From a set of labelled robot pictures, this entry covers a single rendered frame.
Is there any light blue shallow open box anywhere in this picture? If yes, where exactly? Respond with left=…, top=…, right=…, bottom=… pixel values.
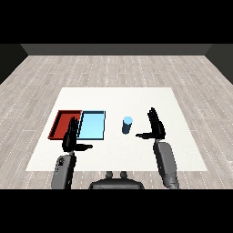
left=76, top=109, right=106, bottom=141

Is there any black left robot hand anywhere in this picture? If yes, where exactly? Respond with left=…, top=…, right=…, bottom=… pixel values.
left=61, top=116, right=94, bottom=154

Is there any red shallow open box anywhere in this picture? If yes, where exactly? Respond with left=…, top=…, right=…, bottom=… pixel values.
left=47, top=109, right=83, bottom=141

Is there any dark grey robot body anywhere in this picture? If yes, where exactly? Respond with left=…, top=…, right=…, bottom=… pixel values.
left=88, top=171, right=146, bottom=190

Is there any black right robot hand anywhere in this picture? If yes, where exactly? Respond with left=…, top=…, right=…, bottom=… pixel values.
left=135, top=106, right=167, bottom=140

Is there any small blue can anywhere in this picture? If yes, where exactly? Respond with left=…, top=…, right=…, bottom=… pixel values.
left=121, top=116, right=134, bottom=135

